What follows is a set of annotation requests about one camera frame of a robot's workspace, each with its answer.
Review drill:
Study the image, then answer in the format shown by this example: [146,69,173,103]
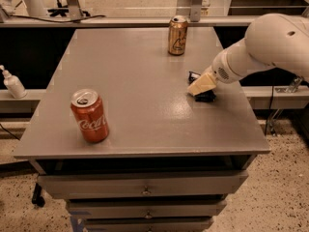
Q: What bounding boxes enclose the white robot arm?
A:
[187,14,309,96]

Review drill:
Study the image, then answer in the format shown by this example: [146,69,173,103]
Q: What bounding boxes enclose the bottom grey drawer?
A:
[84,217,213,232]

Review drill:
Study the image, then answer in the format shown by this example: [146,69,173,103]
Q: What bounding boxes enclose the black cable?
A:
[9,14,107,24]

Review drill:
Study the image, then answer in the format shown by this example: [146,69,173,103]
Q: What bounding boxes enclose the grey drawer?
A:
[84,217,213,232]
[38,170,248,199]
[67,199,226,218]

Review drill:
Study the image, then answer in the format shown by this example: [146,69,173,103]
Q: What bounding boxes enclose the black office chair base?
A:
[47,0,92,18]

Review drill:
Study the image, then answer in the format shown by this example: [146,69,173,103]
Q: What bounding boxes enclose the top grey drawer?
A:
[38,170,248,199]

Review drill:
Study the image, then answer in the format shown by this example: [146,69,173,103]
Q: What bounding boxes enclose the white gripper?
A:
[187,48,245,96]

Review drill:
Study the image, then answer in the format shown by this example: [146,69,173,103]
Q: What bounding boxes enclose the white pump bottle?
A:
[0,65,27,99]

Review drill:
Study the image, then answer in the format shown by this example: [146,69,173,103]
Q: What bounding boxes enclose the gold soda can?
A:
[168,15,188,55]

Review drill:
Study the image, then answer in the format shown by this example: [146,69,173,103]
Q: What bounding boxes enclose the red Coca-Cola can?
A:
[70,89,109,143]

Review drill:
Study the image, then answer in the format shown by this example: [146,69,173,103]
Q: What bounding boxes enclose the dark blue rxbar wrapper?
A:
[188,72,216,102]

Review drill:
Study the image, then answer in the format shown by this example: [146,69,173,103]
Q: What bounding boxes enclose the grey drawer cabinet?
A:
[13,26,271,232]

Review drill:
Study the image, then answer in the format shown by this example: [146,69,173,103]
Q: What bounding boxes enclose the middle grey drawer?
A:
[67,199,226,218]

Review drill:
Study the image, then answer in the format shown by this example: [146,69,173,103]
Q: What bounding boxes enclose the black caster wheel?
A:
[32,184,45,207]

